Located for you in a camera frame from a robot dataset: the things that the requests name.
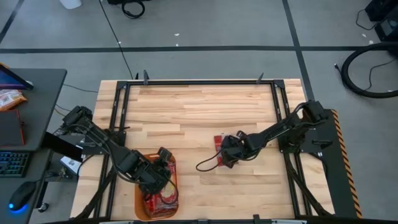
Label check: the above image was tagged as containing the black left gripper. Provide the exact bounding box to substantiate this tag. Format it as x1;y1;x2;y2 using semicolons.
138;161;171;202

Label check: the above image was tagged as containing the red popcorn bag label side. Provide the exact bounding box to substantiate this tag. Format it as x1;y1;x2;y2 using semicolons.
213;133;233;167
142;194;180;218

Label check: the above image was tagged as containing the orange plastic basket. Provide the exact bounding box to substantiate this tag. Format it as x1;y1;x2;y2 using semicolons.
134;153;180;221

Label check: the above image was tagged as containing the white power box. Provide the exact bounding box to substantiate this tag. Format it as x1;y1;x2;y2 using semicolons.
59;156;83;175

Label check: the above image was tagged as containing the black desk foot beam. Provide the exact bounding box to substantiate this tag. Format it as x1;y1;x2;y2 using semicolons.
41;131;84;162

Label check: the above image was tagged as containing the black platform with hazard stripe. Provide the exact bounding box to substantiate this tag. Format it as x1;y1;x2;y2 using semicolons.
307;107;364;219

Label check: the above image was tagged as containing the black computer mouse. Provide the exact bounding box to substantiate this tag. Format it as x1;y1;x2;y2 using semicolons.
8;180;38;212

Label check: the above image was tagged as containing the black keyboard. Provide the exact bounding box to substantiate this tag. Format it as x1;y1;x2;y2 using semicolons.
0;151;32;179

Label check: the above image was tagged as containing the black desk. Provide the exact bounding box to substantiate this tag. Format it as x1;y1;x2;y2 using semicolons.
0;68;68;224

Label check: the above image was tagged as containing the dark notebook with red edge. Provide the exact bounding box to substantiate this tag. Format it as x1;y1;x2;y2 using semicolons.
0;109;26;147

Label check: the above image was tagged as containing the orange snack bag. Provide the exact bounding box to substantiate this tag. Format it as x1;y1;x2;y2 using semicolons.
0;89;27;113

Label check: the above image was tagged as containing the tilted computer screen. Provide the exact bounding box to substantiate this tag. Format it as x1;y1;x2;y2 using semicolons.
0;62;35;91

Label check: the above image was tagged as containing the black equipment case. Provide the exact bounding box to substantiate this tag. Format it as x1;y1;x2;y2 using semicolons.
364;0;398;43

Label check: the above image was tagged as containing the white container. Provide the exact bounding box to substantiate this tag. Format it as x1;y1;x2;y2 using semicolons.
58;0;83;10

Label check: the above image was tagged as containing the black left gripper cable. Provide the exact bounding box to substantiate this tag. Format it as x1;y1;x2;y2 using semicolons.
161;174;180;205

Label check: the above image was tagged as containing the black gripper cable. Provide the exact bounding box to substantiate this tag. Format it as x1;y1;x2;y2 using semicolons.
161;174;180;205
195;151;226;172

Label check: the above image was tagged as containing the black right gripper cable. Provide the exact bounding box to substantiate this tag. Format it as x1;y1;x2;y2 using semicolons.
195;151;226;172

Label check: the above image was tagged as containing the black aluminium table frame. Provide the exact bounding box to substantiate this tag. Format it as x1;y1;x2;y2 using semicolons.
73;77;335;224

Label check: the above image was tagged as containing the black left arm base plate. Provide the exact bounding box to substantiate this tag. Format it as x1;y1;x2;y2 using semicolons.
81;130;126;156

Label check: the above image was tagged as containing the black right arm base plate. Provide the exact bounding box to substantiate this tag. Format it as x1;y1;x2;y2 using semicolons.
279;136;333;155

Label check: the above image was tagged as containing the large black hose ring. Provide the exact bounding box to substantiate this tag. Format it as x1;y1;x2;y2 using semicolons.
340;41;398;100

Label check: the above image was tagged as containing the thin black cable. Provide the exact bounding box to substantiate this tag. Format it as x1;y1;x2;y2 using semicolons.
363;58;398;91
355;8;379;31

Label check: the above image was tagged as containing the long black floor cable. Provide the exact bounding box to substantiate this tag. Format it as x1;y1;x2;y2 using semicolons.
98;0;135;80

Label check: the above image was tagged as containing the coiled black cable loop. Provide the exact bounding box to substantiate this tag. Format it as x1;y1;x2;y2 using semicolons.
121;0;146;19

